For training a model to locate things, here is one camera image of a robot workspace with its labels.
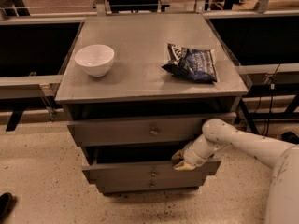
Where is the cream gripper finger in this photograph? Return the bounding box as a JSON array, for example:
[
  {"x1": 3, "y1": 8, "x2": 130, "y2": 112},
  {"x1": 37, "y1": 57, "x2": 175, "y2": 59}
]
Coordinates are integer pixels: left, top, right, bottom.
[
  {"x1": 172, "y1": 149, "x2": 184, "y2": 161},
  {"x1": 173, "y1": 161, "x2": 195, "y2": 171}
]

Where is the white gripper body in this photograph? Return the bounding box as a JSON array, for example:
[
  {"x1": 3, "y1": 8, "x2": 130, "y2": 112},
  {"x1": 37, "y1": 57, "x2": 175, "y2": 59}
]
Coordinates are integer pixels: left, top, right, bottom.
[{"x1": 182, "y1": 134, "x2": 226, "y2": 168}]

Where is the grey drawer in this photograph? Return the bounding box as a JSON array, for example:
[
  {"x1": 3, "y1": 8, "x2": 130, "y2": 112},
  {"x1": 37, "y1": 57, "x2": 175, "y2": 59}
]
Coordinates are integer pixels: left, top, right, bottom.
[
  {"x1": 96, "y1": 179, "x2": 205, "y2": 194},
  {"x1": 67, "y1": 112, "x2": 236, "y2": 147},
  {"x1": 82, "y1": 144, "x2": 221, "y2": 184}
]

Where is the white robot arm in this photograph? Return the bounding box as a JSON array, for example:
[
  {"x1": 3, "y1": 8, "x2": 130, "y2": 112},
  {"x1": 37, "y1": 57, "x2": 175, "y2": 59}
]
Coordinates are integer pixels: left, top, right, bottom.
[{"x1": 172, "y1": 119, "x2": 299, "y2": 224}]

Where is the grey top drawer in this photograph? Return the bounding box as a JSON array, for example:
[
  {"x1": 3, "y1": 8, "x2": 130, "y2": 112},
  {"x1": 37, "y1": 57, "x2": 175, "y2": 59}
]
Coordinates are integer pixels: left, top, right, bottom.
[{"x1": 67, "y1": 112, "x2": 236, "y2": 147}]

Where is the grey drawer cabinet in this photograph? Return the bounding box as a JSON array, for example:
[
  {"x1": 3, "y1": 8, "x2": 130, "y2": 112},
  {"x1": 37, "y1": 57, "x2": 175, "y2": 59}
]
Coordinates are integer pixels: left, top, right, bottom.
[{"x1": 55, "y1": 13, "x2": 249, "y2": 196}]

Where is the grey bottom drawer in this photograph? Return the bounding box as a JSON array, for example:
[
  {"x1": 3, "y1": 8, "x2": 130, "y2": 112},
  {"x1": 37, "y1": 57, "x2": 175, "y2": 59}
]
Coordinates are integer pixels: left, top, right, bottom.
[{"x1": 96, "y1": 179, "x2": 205, "y2": 194}]

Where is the blue chip bag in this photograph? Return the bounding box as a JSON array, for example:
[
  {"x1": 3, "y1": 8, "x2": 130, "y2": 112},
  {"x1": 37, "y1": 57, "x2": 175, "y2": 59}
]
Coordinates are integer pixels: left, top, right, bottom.
[{"x1": 162, "y1": 44, "x2": 217, "y2": 83}]

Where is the black shoe at right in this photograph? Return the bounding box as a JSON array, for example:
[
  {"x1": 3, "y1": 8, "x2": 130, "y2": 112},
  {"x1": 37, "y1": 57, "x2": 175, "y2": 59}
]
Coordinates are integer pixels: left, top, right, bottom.
[{"x1": 281, "y1": 132, "x2": 299, "y2": 144}]

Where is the black shoe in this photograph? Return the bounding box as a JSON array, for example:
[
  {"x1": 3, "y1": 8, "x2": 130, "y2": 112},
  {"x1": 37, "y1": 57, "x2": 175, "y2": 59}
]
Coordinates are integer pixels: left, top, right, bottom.
[
  {"x1": 281, "y1": 132, "x2": 299, "y2": 144},
  {"x1": 0, "y1": 192, "x2": 14, "y2": 219}
]

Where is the white ceramic bowl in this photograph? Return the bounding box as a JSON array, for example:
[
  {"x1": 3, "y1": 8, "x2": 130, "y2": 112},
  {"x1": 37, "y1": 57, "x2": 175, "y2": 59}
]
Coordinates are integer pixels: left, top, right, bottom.
[{"x1": 75, "y1": 44, "x2": 115, "y2": 77}]

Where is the right metal railing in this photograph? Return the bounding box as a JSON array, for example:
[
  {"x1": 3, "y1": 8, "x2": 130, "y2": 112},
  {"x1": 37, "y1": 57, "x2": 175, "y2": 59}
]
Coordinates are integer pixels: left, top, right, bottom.
[{"x1": 204, "y1": 10, "x2": 299, "y2": 133}]

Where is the metal railing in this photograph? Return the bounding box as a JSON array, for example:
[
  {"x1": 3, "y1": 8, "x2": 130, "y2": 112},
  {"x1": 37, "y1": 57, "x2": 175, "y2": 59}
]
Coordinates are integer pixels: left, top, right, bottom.
[
  {"x1": 204, "y1": 10, "x2": 299, "y2": 133},
  {"x1": 0, "y1": 17, "x2": 84, "y2": 132}
]

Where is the black shoe at left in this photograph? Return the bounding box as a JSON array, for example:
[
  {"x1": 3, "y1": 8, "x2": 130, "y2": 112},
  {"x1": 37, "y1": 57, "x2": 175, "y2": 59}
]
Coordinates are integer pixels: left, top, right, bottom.
[{"x1": 0, "y1": 192, "x2": 14, "y2": 219}]

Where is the left metal railing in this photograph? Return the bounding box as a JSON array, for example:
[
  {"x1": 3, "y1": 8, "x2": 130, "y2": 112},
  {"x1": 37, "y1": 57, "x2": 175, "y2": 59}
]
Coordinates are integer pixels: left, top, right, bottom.
[{"x1": 0, "y1": 17, "x2": 84, "y2": 132}]

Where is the black floor cable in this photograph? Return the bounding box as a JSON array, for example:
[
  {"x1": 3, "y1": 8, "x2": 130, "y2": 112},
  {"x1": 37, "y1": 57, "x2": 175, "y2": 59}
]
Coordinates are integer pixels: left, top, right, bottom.
[{"x1": 239, "y1": 63, "x2": 281, "y2": 137}]

